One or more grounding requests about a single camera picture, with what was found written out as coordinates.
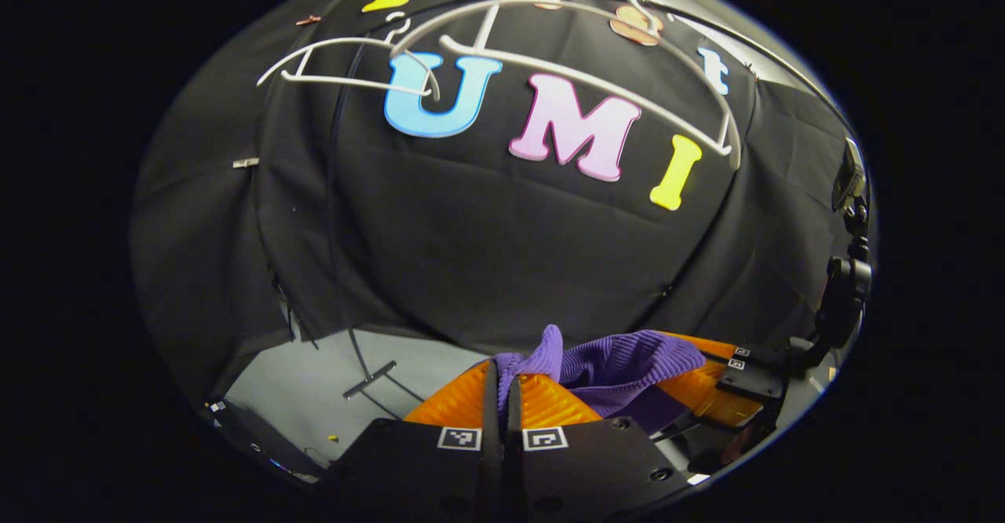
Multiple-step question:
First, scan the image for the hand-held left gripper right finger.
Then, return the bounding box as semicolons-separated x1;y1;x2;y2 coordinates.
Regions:
506;374;696;523

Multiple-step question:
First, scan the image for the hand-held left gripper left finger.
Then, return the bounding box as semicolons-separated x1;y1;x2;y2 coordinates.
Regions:
318;358;503;523

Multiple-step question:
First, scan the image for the black clothes rack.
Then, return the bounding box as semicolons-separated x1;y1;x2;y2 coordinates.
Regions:
330;0;853;422

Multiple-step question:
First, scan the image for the black backdrop cloth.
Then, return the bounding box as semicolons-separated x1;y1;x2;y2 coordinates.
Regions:
130;0;864;430

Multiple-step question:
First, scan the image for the purple corduroy jacket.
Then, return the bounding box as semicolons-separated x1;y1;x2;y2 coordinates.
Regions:
493;324;707;430

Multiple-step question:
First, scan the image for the white clothes hanger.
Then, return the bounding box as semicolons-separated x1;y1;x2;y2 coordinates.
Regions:
258;11;440;104
412;0;743;170

